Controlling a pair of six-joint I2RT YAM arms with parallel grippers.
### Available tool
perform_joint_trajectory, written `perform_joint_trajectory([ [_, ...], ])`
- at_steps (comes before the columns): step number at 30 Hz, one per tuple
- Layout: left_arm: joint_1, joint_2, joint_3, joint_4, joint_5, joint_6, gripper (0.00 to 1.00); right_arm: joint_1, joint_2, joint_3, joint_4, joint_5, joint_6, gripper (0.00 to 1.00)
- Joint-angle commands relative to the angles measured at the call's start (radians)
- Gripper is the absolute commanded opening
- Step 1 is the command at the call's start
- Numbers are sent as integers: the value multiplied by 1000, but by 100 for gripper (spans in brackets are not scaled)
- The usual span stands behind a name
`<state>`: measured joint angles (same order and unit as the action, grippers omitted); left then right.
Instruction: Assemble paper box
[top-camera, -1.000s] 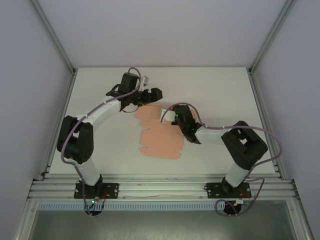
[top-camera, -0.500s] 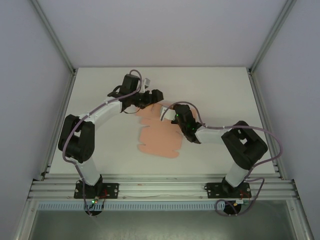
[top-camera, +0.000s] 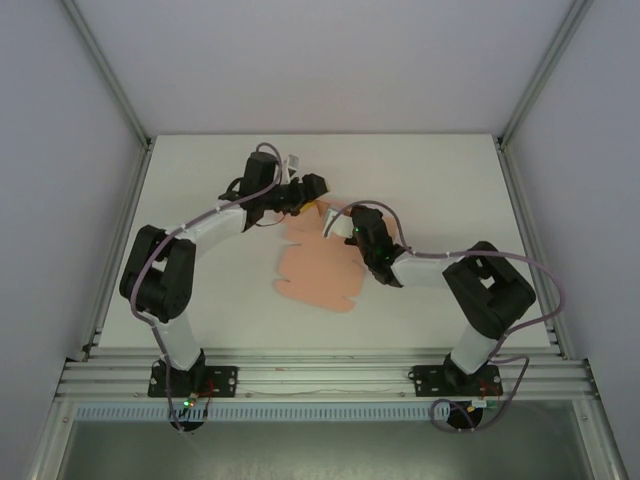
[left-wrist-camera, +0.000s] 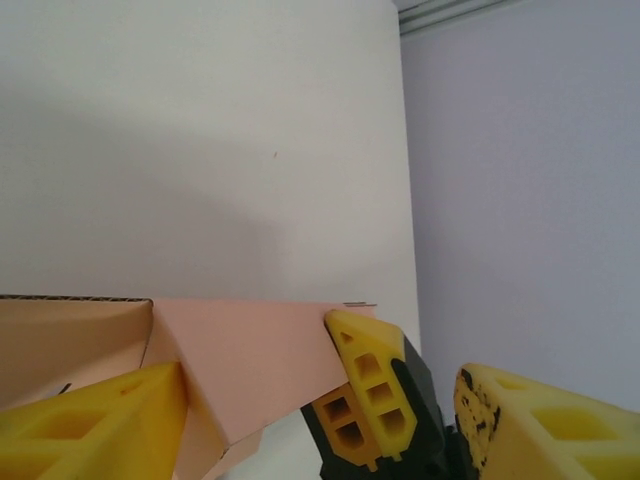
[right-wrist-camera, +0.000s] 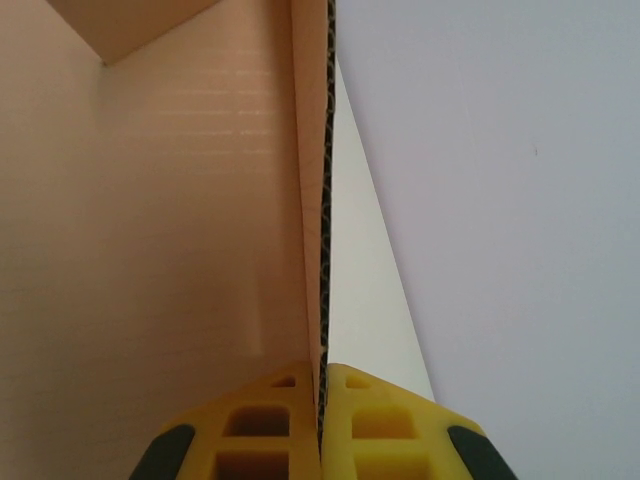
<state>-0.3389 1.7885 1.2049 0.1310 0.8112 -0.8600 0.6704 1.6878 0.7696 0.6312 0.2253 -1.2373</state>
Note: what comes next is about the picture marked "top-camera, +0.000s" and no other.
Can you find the aluminium table side rail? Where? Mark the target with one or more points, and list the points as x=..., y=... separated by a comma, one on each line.
x=131, y=200
x=519, y=200

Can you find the peach pink cloth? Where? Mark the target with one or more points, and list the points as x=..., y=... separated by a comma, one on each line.
x=320, y=270

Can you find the aluminium frame post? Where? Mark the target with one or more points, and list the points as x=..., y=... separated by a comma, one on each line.
x=544, y=75
x=107, y=75

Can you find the aluminium mounting rail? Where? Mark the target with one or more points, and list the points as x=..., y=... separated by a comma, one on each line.
x=325, y=372

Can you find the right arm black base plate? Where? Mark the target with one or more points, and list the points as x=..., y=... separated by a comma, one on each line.
x=425, y=375

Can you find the grey metal sheet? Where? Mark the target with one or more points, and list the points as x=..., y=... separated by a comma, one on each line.
x=325, y=450

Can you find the small circuit board white connector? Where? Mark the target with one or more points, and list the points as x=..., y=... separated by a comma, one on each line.
x=482, y=404

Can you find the small circuit board green light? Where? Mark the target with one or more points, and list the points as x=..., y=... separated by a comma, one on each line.
x=190, y=400

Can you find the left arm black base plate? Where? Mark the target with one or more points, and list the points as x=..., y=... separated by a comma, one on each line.
x=225, y=375

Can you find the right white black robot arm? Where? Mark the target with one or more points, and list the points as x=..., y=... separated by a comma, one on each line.
x=470, y=345

